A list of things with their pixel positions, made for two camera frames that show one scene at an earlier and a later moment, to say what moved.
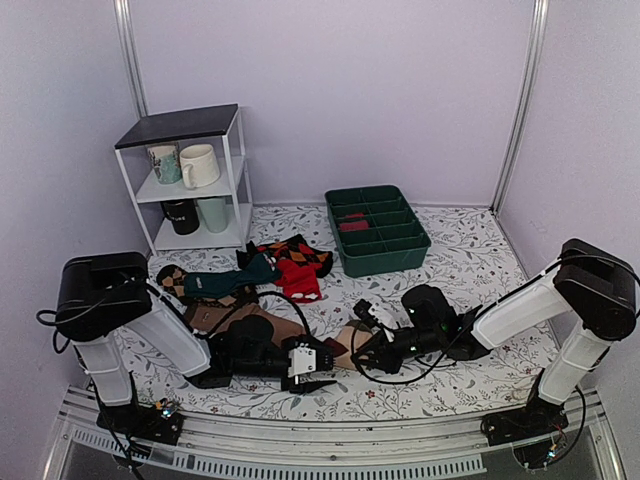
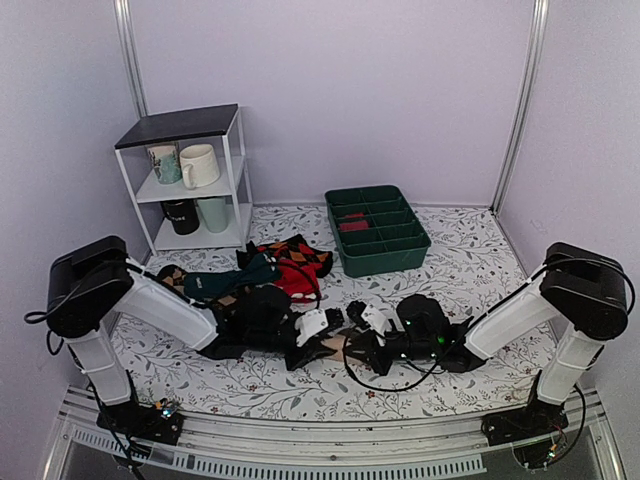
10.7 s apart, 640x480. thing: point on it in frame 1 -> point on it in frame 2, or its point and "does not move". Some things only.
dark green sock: [261, 268] does not move
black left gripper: [305, 387] -> [312, 350]
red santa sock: [299, 281] does not move
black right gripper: [388, 363] does not move
